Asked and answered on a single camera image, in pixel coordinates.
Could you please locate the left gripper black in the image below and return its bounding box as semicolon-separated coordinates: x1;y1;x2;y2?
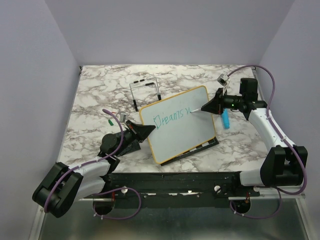
113;120;156;157

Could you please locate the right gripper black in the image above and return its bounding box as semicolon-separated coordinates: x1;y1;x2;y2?
201;87;245;115

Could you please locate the white whiteboard marker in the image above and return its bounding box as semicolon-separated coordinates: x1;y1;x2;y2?
190;107;202;113

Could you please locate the yellow framed whiteboard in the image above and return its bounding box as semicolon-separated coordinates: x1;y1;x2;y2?
139;85;216;164

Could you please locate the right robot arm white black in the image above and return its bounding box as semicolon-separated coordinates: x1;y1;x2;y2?
201;78;308;196

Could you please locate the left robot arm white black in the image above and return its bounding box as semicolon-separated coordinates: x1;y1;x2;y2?
32;120;156;218

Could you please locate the blue cylindrical eraser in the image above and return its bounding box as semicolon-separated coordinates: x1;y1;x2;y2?
221;108;230;129

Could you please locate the dark grey lego baseplate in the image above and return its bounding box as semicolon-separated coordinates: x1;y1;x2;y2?
116;140;141;157

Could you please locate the black white chessboard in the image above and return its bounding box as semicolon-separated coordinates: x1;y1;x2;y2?
160;137;219;167

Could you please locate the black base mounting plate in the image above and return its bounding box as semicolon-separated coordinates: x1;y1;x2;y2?
93;172;260;209

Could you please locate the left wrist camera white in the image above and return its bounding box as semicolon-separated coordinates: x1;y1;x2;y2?
116;111;127;123

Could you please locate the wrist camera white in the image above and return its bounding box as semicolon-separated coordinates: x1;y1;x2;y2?
116;111;127;123
217;73;230;87

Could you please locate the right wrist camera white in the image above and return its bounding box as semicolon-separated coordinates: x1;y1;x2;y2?
217;73;230;87

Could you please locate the wire whiteboard stand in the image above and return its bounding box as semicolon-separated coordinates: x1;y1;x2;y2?
129;77;162;112

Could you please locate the aluminium rail frame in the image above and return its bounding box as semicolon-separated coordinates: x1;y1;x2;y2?
27;64;311;240

